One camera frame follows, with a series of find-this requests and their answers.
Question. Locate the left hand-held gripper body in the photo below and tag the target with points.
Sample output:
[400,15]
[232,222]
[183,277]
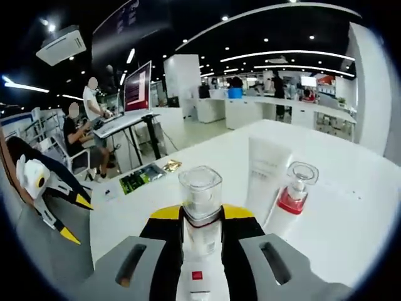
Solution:
[34,177]

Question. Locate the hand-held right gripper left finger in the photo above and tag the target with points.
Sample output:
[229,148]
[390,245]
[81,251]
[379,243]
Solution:
[163,251]

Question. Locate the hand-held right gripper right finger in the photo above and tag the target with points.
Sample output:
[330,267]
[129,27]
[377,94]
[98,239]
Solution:
[241,232]

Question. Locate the small white card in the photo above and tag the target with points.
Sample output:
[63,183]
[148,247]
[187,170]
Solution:
[111,194]

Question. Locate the red-collared white skincare bottle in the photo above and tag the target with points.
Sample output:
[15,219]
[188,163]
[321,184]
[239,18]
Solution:
[291,200]

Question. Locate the green packet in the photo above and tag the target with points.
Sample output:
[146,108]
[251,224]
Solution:
[141,180]

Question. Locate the white skincare tube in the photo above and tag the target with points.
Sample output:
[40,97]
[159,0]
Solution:
[269,156]

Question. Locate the white chair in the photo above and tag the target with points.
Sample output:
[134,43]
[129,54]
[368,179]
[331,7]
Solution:
[81,161]

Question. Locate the grey mesh chair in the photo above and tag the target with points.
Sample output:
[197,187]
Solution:
[56,260]

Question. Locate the gold foil packet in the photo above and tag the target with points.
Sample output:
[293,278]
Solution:
[174,165]

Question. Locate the white standing desk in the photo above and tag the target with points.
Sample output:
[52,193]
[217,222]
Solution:
[125,123]

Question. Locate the long white counter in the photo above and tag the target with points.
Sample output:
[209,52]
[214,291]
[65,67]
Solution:
[244,109]

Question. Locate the large computer monitor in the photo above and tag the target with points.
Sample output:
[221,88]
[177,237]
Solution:
[138,87]

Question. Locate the white ceiling air conditioner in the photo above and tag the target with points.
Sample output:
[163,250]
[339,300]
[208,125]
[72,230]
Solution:
[61,45]

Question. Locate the blue bin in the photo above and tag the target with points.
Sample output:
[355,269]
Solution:
[235,93]

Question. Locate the open cluttered shelf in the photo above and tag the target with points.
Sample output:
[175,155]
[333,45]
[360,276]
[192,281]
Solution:
[332,123]

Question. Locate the small bright screen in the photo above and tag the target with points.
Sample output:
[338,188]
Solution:
[308,81]

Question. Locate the black hanging ceiling panel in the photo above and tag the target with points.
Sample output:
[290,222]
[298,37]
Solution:
[125,37]

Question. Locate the long ceiling light strip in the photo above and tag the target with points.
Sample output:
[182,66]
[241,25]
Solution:
[282,52]

